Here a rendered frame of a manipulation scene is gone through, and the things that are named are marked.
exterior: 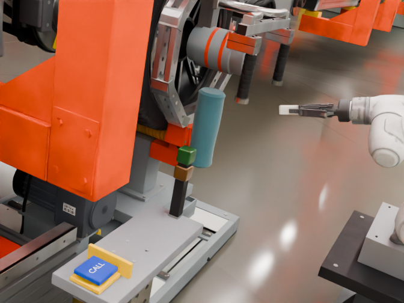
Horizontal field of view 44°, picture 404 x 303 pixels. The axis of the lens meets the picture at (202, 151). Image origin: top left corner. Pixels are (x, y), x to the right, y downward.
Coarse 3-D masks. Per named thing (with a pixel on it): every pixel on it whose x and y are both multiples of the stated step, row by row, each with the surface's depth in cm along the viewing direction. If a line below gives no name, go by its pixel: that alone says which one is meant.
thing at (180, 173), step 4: (176, 168) 137; (180, 168) 136; (184, 168) 136; (188, 168) 136; (192, 168) 138; (176, 172) 137; (180, 172) 136; (184, 172) 136; (188, 172) 136; (176, 176) 137; (180, 176) 137; (184, 176) 136; (188, 176) 137; (184, 180) 137
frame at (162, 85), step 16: (176, 0) 149; (192, 0) 150; (240, 0) 182; (176, 16) 145; (160, 32) 148; (176, 32) 146; (160, 48) 150; (176, 48) 150; (160, 64) 152; (176, 64) 153; (160, 80) 153; (208, 80) 194; (224, 80) 193; (160, 96) 159; (176, 96) 160; (176, 112) 164; (192, 112) 177
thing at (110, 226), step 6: (186, 198) 217; (192, 198) 216; (186, 204) 214; (192, 204) 212; (186, 210) 208; (192, 210) 215; (186, 216) 211; (108, 222) 190; (114, 222) 191; (120, 222) 191; (102, 228) 185; (108, 228) 186; (114, 228) 187; (96, 234) 178; (102, 234) 182; (90, 240) 180; (96, 240) 179
